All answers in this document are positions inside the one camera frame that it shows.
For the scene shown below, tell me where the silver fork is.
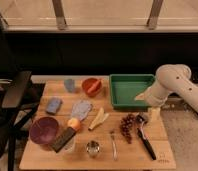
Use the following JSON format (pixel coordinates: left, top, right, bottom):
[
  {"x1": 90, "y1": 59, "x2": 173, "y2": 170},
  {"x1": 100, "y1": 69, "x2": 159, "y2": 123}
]
[{"x1": 109, "y1": 130, "x2": 118, "y2": 161}]

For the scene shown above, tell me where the blue sponge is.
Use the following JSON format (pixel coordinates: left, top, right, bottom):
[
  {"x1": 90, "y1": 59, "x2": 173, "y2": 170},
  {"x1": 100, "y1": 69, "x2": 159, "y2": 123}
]
[{"x1": 46, "y1": 98, "x2": 62, "y2": 114}]

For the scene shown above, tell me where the black handled peeler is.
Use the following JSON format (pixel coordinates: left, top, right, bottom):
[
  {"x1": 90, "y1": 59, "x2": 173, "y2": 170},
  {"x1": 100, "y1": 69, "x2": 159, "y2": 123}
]
[{"x1": 136, "y1": 112, "x2": 156, "y2": 160}]

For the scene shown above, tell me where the dark rectangular block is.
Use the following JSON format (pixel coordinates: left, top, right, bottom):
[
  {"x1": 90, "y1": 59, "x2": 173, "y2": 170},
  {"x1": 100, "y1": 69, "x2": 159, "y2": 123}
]
[{"x1": 51, "y1": 127, "x2": 76, "y2": 153}]

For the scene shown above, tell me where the wooden cutting board table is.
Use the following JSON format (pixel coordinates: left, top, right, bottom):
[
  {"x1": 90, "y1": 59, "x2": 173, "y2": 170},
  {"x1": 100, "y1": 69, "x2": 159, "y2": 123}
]
[{"x1": 19, "y1": 79, "x2": 176, "y2": 171}]

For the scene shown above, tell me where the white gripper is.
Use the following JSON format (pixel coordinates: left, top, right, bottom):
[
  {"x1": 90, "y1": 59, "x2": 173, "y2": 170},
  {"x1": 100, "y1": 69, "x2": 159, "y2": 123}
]
[{"x1": 134, "y1": 86, "x2": 167, "y2": 107}]

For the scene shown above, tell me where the orange carrot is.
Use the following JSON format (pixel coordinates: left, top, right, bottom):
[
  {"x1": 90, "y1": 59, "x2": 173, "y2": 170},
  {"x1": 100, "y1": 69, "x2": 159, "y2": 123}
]
[{"x1": 87, "y1": 82, "x2": 99, "y2": 94}]

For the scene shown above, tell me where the yellow banana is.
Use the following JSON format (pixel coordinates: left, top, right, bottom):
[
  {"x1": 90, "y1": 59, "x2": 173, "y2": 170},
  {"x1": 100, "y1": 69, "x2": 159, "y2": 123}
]
[{"x1": 88, "y1": 107, "x2": 109, "y2": 131}]

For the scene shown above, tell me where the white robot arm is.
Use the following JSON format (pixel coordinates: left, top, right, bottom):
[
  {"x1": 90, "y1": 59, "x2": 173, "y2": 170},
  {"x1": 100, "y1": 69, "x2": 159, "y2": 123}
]
[{"x1": 134, "y1": 64, "x2": 198, "y2": 113}]

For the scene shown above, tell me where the orange fruit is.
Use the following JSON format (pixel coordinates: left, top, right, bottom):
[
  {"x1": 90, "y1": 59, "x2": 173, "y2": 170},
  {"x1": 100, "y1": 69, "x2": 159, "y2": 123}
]
[{"x1": 67, "y1": 118, "x2": 81, "y2": 131}]

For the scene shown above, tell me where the blue-grey cloth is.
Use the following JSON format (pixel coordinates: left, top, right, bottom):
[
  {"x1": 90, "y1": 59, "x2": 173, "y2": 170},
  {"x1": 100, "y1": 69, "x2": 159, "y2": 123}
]
[{"x1": 70, "y1": 100, "x2": 92, "y2": 121}]

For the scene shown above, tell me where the red bowl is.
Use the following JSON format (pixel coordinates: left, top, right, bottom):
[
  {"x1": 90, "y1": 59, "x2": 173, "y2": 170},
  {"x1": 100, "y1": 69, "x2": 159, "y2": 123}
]
[{"x1": 82, "y1": 78, "x2": 102, "y2": 97}]

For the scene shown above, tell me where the black chair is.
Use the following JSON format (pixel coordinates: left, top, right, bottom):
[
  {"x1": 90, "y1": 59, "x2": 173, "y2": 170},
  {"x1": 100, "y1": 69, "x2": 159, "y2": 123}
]
[{"x1": 0, "y1": 71, "x2": 40, "y2": 171}]

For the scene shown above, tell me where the green plastic tray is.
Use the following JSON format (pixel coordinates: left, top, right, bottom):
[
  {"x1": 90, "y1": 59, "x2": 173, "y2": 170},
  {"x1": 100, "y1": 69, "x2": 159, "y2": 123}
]
[{"x1": 109, "y1": 74, "x2": 155, "y2": 110}]

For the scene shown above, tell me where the clear plastic cup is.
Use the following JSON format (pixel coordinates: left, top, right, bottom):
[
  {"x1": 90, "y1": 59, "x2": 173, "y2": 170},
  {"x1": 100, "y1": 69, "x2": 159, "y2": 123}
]
[{"x1": 61, "y1": 138, "x2": 75, "y2": 153}]

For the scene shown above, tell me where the bunch of dark grapes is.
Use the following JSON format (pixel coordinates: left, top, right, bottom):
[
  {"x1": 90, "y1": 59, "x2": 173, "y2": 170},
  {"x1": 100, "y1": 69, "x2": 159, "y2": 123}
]
[{"x1": 120, "y1": 113, "x2": 135, "y2": 144}]

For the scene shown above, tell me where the metal measuring cup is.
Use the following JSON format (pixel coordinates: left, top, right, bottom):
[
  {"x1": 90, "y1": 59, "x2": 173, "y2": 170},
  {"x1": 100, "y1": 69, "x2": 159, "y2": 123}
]
[{"x1": 86, "y1": 141, "x2": 100, "y2": 157}]

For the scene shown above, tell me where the small blue-grey cup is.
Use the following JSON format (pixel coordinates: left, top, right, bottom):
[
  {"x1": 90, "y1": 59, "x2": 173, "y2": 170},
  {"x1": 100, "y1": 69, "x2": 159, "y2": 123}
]
[{"x1": 64, "y1": 79, "x2": 75, "y2": 93}]

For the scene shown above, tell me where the white cheese block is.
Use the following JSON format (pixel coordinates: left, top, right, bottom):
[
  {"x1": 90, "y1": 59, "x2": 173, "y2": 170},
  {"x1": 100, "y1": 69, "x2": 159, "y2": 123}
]
[{"x1": 149, "y1": 107, "x2": 160, "y2": 122}]

